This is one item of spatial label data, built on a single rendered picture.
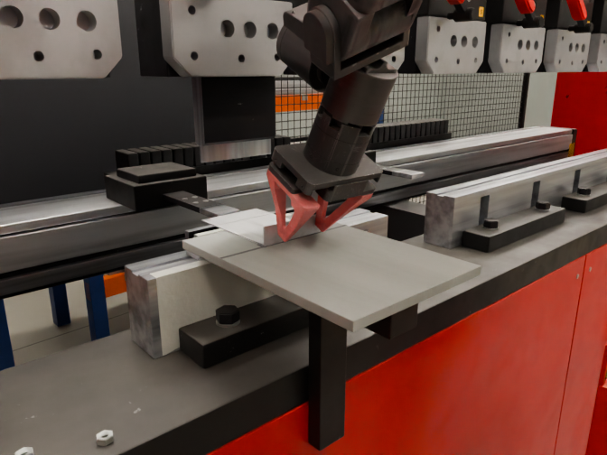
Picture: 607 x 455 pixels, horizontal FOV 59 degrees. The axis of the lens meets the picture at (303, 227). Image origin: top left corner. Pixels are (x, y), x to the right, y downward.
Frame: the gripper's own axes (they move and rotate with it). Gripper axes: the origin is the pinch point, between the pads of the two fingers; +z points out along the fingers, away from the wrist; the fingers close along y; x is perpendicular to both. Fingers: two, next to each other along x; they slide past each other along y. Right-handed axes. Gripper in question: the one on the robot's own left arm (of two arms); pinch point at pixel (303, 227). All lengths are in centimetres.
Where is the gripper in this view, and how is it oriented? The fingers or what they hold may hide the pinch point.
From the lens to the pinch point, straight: 59.0
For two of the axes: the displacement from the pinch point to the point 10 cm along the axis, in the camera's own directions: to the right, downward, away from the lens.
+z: -3.0, 7.5, 5.9
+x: 5.8, 6.3, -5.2
